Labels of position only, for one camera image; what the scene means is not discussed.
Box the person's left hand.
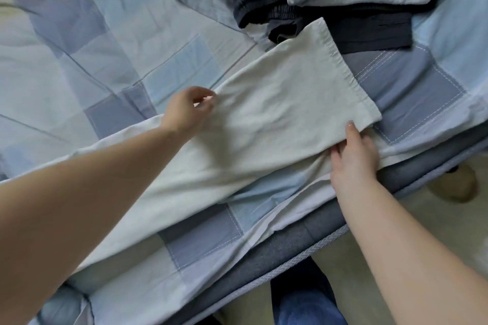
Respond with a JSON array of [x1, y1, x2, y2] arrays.
[[163, 86, 218, 142]]

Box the person's right hand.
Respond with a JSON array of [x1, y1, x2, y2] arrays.
[[329, 120, 384, 204]]

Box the white cloth trousers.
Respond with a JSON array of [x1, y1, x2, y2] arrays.
[[67, 17, 383, 273]]

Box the person's right forearm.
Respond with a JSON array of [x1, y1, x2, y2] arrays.
[[335, 179, 488, 325]]

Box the person's left forearm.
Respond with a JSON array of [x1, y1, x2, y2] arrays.
[[0, 123, 184, 325]]

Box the beige slipper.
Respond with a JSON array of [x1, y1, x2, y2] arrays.
[[425, 164, 479, 204]]

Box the black folded shorts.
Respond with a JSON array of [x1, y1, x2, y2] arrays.
[[267, 2, 415, 56]]

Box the blue patchwork bed sheet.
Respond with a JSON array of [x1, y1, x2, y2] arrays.
[[0, 0, 488, 325]]

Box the person's blue jeans leg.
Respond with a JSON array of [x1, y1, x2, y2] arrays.
[[269, 258, 350, 325]]

